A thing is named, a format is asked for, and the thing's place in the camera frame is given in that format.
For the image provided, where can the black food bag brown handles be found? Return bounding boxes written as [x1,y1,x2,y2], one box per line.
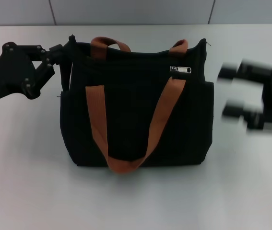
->
[60,33,215,173]

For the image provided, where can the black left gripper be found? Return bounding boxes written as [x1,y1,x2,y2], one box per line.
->
[0,41,66,111]

